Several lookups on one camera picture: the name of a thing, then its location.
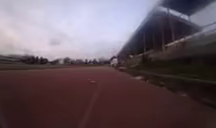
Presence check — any row of distant trees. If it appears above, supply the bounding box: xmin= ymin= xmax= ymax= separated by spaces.
xmin=0 ymin=54 xmax=110 ymax=66

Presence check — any roofed grandstand building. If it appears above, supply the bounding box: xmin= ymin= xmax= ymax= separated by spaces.
xmin=109 ymin=0 xmax=216 ymax=84

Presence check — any red running track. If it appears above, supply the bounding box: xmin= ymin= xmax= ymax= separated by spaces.
xmin=0 ymin=65 xmax=216 ymax=128

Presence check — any grass field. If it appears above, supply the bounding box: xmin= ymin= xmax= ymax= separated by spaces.
xmin=0 ymin=63 xmax=110 ymax=71

